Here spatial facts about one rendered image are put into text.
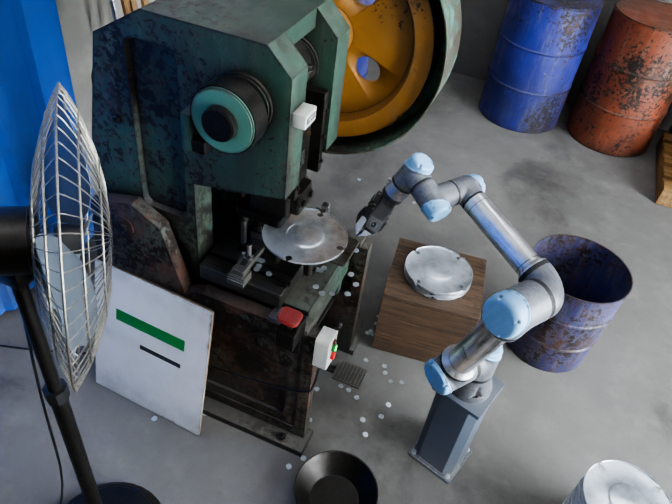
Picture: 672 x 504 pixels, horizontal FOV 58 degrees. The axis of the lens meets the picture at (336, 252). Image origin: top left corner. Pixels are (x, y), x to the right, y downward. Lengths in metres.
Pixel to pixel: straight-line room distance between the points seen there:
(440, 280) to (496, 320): 1.00
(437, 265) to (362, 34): 1.06
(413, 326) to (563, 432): 0.75
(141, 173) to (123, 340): 0.71
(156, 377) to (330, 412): 0.70
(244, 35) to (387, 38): 0.60
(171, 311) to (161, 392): 0.40
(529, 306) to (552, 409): 1.28
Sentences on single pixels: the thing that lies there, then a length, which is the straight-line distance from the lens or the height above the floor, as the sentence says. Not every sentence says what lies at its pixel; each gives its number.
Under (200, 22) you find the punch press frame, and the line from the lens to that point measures 1.64.
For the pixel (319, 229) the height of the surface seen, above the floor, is 0.79.
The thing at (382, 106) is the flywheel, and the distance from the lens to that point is 2.10.
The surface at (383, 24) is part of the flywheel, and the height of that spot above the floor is 1.40.
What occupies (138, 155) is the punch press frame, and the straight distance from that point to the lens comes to 1.97.
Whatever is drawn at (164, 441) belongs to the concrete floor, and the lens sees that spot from 2.48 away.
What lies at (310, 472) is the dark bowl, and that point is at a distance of 2.36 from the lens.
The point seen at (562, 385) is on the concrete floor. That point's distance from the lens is 2.93.
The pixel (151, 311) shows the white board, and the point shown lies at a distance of 2.24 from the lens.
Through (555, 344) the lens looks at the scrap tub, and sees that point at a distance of 2.80.
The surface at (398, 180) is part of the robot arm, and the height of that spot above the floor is 1.12.
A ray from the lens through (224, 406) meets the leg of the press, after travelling 2.51.
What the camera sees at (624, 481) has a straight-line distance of 2.36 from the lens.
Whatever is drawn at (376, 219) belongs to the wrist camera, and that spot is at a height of 0.99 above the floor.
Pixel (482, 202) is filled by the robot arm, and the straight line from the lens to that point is 1.78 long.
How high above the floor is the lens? 2.12
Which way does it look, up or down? 42 degrees down
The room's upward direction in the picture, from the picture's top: 8 degrees clockwise
